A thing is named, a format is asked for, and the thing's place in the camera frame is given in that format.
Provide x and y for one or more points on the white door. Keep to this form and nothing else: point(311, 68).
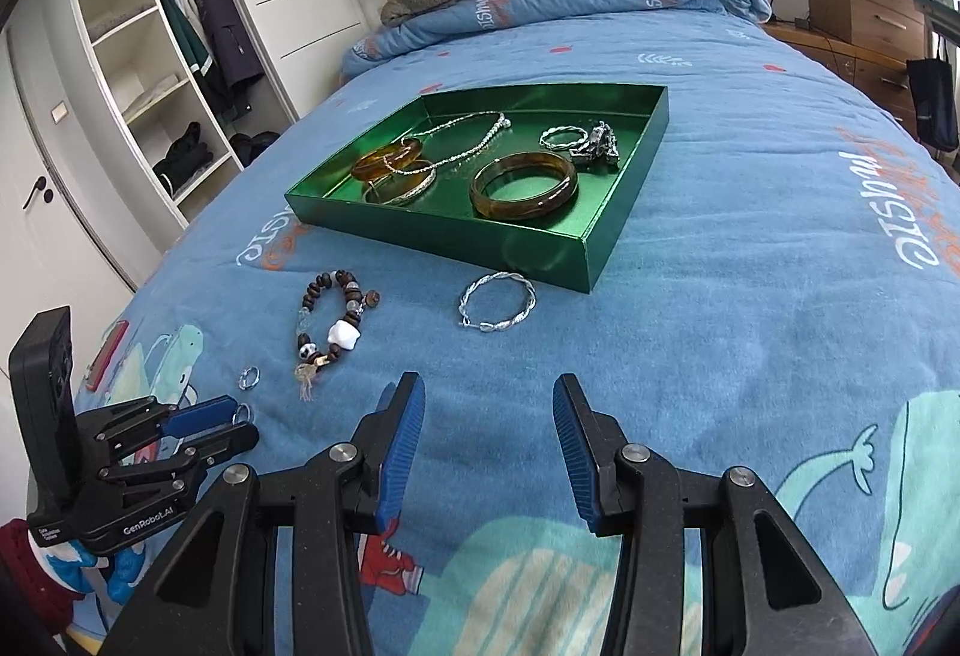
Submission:
point(45, 251)

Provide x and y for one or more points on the wall light switch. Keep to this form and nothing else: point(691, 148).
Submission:
point(59, 113)

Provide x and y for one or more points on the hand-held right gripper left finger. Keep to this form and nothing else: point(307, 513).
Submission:
point(397, 446)

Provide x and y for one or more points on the red phone case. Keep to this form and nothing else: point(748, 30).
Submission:
point(109, 352)

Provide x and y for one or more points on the dark blue tote bag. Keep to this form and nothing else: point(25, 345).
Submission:
point(934, 101)

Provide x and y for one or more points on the plain silver bangle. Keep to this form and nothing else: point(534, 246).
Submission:
point(416, 189)

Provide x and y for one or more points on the dark amber bangle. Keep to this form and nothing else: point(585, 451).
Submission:
point(517, 210)

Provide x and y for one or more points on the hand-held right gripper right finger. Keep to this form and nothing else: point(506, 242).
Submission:
point(574, 446)

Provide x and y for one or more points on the orange amber bangle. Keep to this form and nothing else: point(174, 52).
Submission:
point(367, 164)

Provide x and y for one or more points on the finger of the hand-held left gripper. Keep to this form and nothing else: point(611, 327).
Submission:
point(225, 442)
point(199, 414)

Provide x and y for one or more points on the green metal tray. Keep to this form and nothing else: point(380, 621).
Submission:
point(525, 243)

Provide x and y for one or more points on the low wooden cabinet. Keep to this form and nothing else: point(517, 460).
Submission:
point(847, 59)

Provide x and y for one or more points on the black clothing pile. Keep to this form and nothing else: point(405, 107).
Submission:
point(184, 157)

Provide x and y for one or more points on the person's left forearm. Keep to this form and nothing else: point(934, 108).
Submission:
point(30, 566)

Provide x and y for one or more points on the black bag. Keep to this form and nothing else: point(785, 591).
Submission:
point(255, 146)

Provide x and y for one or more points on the hanging dark clothes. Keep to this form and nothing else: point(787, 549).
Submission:
point(225, 41)

